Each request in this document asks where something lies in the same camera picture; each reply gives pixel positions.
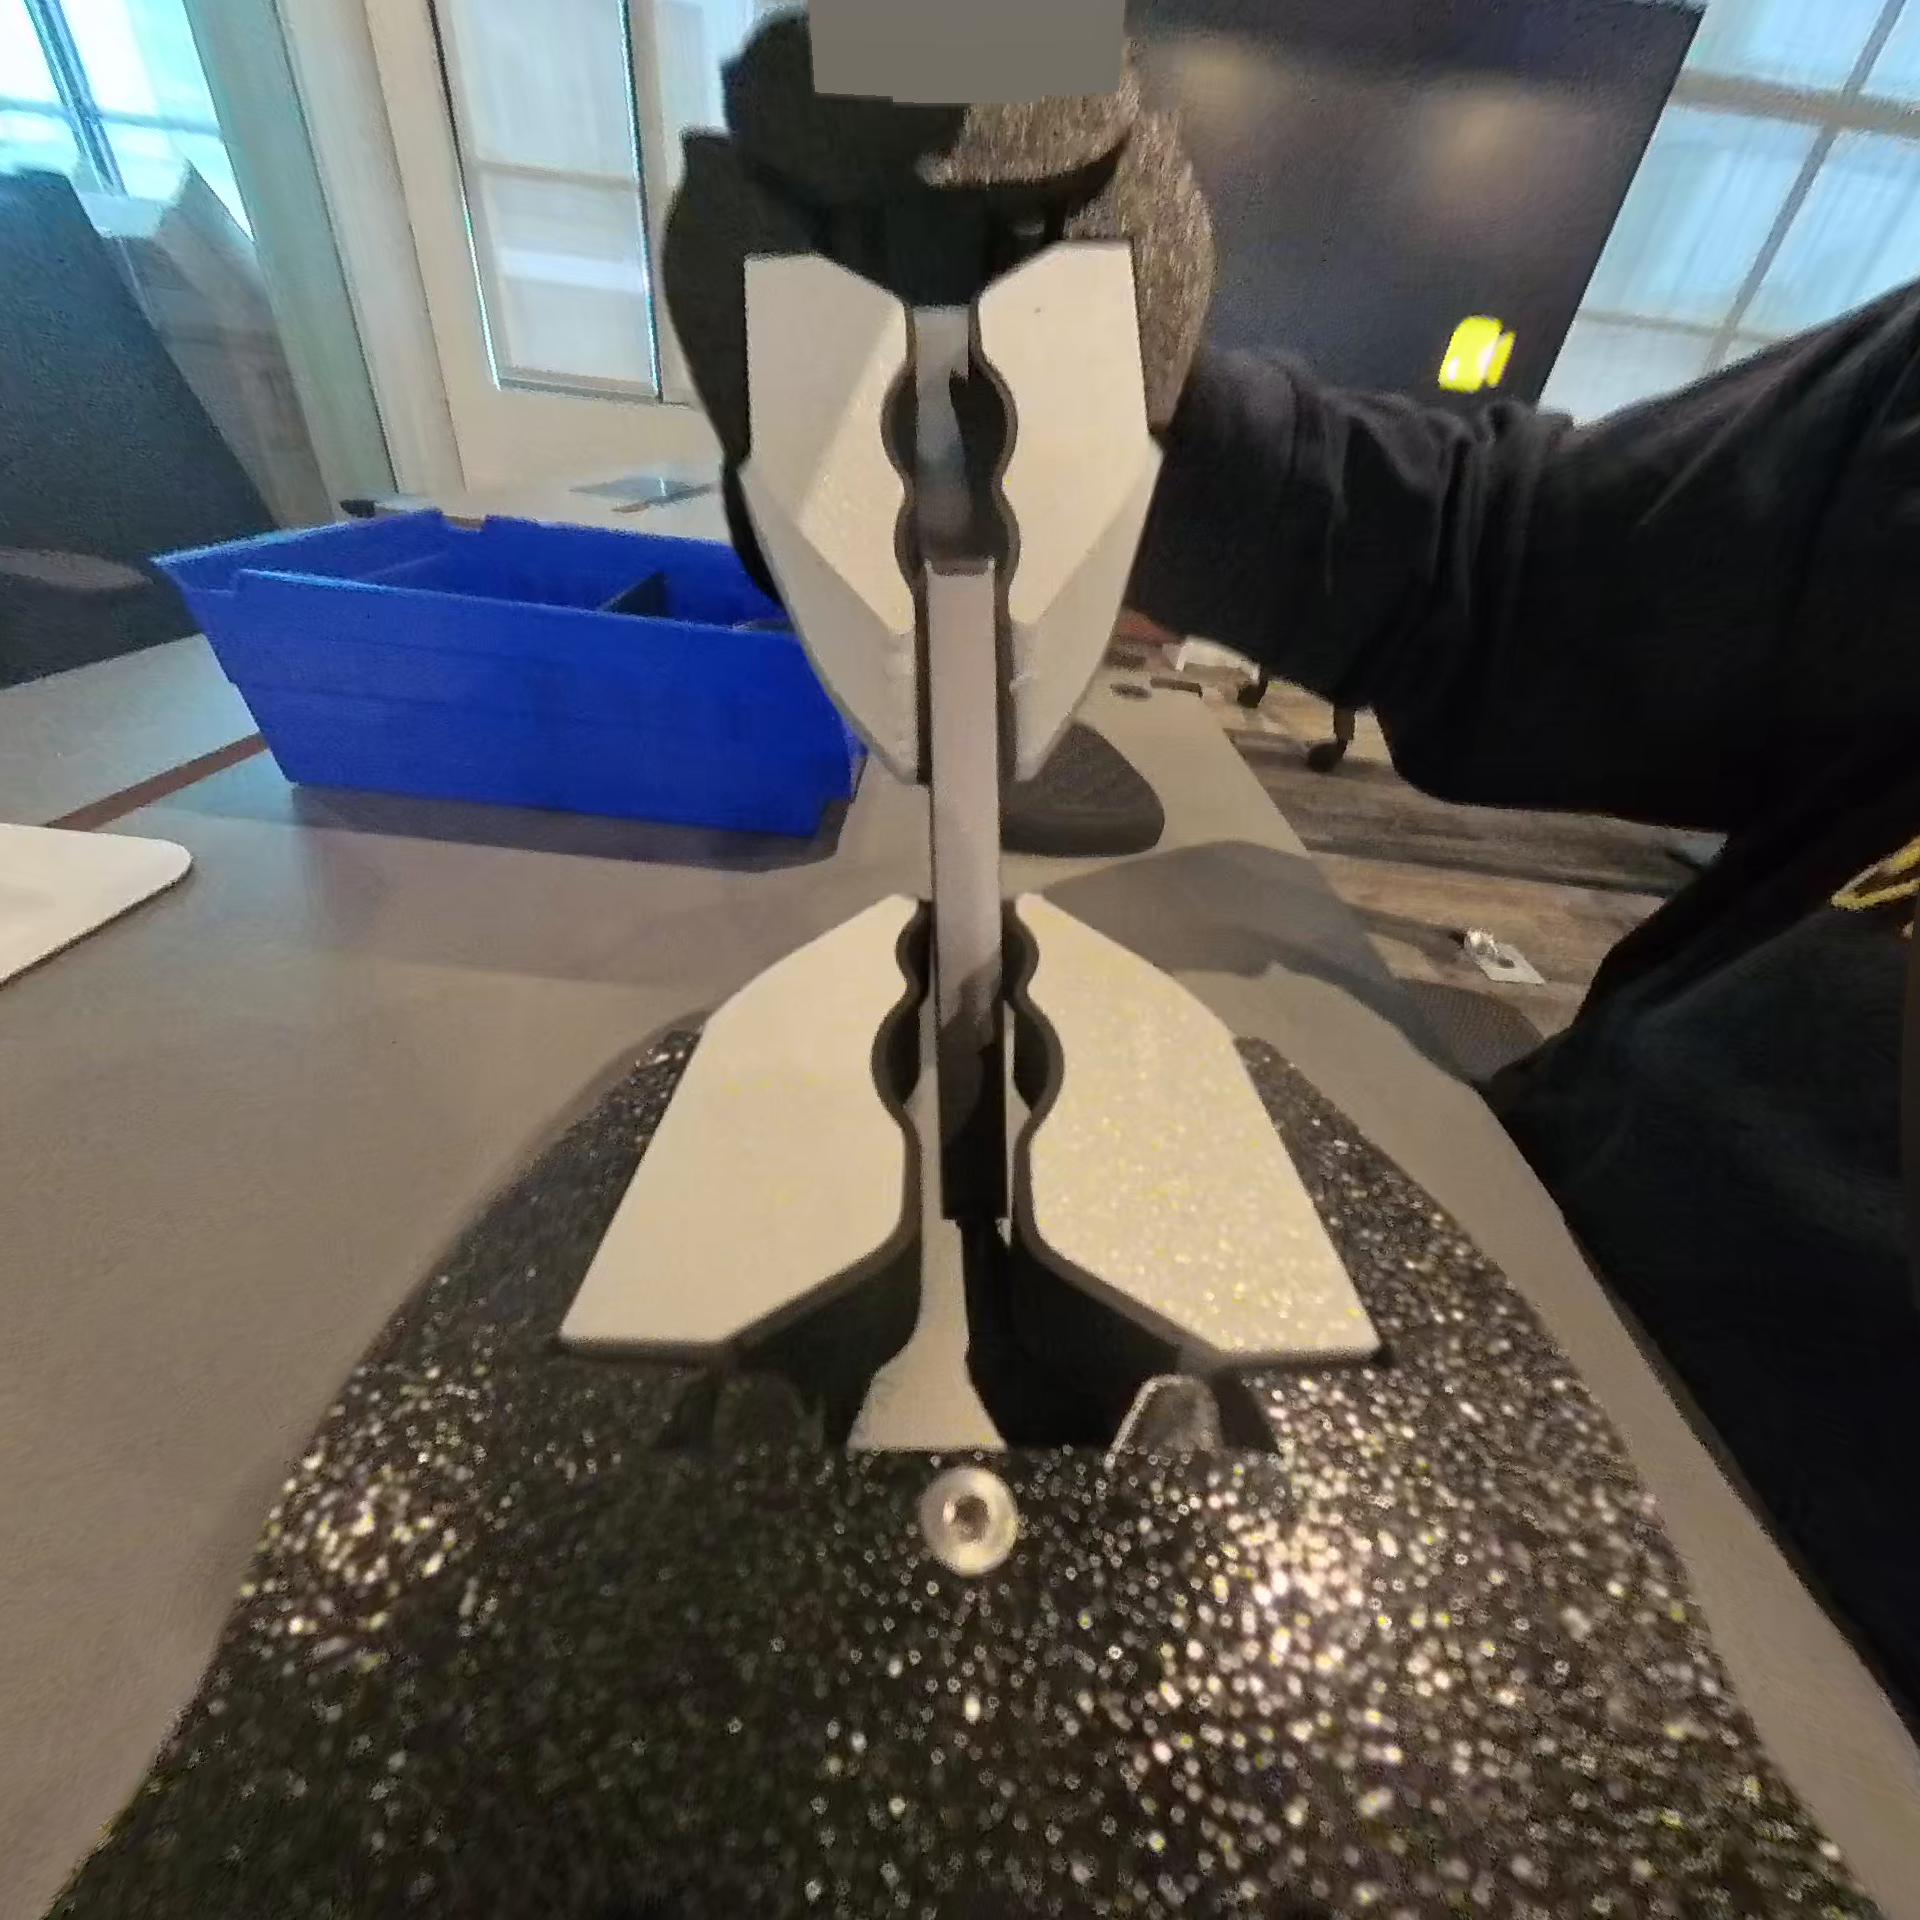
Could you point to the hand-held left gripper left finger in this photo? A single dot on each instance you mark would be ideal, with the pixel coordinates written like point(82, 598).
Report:
point(735, 1185)

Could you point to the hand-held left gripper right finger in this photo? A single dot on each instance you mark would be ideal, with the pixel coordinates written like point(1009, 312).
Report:
point(1185, 1185)

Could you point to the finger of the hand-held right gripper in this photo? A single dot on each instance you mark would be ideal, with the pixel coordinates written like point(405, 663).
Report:
point(820, 495)
point(1079, 481)

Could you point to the grey usb hub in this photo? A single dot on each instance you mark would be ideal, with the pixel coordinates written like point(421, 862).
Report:
point(964, 750)

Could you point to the blue plastic bin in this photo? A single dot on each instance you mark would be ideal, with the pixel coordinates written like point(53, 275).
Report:
point(524, 704)

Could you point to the person's right forearm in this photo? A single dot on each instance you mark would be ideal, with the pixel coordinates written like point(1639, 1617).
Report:
point(1500, 569)

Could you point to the small metal floor box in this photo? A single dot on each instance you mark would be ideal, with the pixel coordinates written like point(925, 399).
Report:
point(1500, 957)

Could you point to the black monitor screen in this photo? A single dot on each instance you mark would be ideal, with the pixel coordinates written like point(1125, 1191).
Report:
point(1349, 182)

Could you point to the person's dark clothed torso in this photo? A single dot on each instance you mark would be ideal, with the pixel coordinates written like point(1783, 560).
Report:
point(1725, 1201)

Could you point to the dark grey armchair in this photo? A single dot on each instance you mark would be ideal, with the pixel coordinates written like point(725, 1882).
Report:
point(106, 450)

